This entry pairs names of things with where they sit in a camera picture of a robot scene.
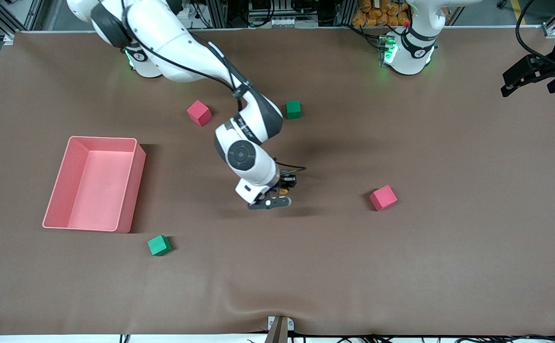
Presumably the white power strip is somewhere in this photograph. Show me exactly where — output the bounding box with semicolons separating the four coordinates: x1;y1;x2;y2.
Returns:
252;17;319;29

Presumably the pink plastic bin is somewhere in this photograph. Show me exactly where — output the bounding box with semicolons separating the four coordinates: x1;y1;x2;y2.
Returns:
42;136;147;234

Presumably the brown table cover mat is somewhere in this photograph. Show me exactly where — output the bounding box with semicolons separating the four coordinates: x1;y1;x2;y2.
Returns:
0;26;555;337

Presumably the small metal bracket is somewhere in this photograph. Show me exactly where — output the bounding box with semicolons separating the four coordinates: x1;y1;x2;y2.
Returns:
267;316;295;332

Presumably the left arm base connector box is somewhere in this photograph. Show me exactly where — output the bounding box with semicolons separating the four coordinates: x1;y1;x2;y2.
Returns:
378;34;398;66

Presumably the red foam cube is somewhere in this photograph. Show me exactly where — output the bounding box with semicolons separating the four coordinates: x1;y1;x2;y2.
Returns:
186;100;213;127
369;185;398;212

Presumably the pile of orange objects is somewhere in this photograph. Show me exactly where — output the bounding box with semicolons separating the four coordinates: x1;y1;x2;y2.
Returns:
352;0;412;28

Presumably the brown camera pole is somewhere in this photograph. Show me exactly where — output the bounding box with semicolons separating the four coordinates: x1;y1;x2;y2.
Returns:
264;317;289;343

